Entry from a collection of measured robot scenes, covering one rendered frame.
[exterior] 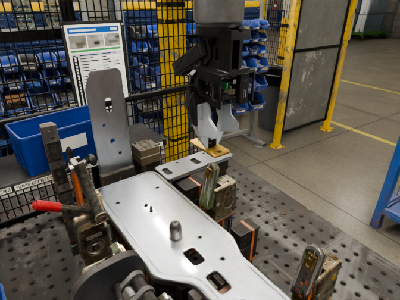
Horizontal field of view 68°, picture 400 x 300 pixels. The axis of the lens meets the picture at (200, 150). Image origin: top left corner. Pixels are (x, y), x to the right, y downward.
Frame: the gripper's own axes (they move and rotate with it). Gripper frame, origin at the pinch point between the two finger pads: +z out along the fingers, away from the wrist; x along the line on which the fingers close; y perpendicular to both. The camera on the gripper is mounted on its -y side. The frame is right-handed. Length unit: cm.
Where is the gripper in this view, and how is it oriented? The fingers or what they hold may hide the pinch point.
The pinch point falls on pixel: (209, 138)
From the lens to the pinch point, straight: 55.9
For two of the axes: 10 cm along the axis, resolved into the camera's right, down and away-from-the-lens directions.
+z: 0.0, 8.8, 4.7
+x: 8.2, -2.7, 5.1
